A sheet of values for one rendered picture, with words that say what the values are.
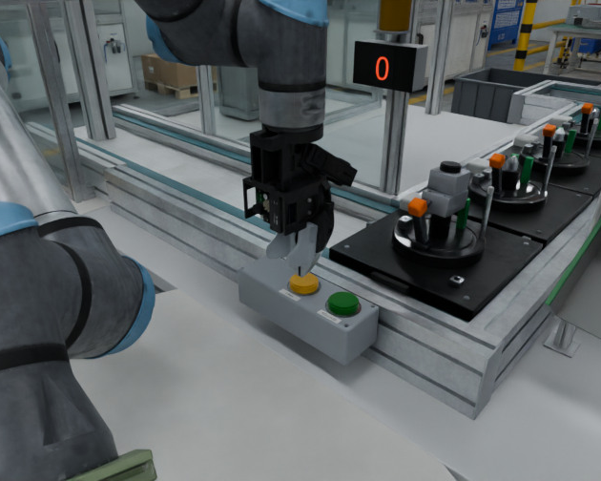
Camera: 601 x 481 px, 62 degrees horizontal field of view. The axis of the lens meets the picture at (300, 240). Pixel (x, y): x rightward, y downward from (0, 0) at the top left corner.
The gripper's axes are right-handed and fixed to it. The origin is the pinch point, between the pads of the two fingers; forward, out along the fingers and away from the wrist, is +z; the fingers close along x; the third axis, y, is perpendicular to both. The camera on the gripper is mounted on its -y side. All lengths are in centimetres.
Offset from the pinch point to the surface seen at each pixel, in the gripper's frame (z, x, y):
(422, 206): -7.3, 9.4, -13.3
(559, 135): -4, 9, -71
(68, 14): -25, -99, -19
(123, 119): 5, -102, -31
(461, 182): -8.7, 10.7, -21.5
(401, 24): -27.6, -8.4, -32.0
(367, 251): 2.5, 1.6, -12.6
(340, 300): 2.3, 6.7, 0.5
